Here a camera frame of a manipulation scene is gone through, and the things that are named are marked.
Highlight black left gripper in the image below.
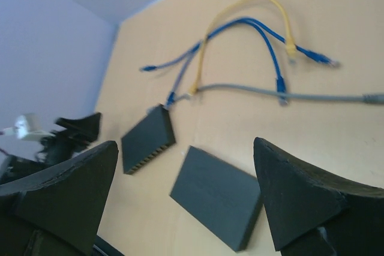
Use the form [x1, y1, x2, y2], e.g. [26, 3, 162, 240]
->
[1, 112, 101, 184]

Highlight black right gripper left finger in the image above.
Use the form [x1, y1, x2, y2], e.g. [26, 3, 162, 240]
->
[1, 141, 118, 255]

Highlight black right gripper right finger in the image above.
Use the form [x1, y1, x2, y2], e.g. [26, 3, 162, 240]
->
[253, 137, 383, 255]

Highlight black switch with ports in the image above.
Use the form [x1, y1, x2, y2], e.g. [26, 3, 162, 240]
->
[121, 104, 176, 174]

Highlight blue ethernet cable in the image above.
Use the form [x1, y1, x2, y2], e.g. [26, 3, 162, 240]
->
[166, 20, 290, 110]
[139, 17, 340, 73]

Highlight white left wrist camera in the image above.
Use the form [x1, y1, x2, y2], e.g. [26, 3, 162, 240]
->
[1, 113, 54, 141]

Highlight black flat switch box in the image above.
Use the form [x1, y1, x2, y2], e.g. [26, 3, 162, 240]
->
[170, 146, 262, 252]

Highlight grey ethernet cable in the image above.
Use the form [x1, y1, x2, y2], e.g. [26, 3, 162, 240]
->
[173, 83, 384, 106]

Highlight yellow ethernet cable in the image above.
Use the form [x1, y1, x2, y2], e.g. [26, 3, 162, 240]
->
[187, 0, 298, 95]

